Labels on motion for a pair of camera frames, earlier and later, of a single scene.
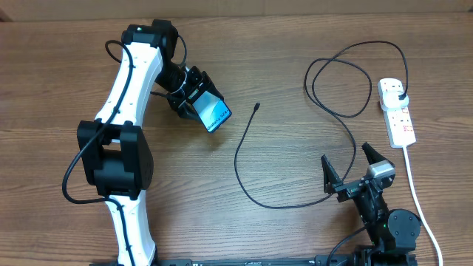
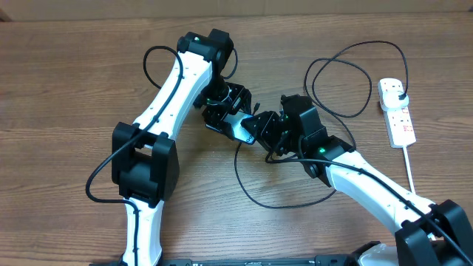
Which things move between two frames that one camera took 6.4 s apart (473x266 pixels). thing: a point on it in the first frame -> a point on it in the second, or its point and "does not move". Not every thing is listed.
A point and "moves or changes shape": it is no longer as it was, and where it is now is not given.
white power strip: (397, 120) does not move
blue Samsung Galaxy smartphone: (211, 110) moves or changes shape
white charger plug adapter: (395, 99) does not move
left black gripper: (180, 104) -> (213, 116)
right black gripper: (331, 179) -> (262, 132)
